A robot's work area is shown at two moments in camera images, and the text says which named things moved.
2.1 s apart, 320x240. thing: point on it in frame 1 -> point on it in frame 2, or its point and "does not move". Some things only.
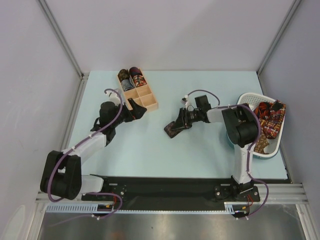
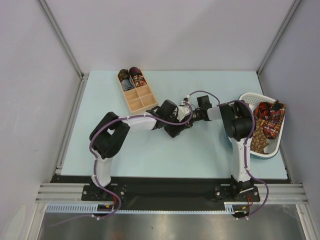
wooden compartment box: x=142 y=95 does not move
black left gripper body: x=126 y=115 -> x=166 y=124
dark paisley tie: x=171 y=130 does not move
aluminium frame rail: x=84 y=76 does not move
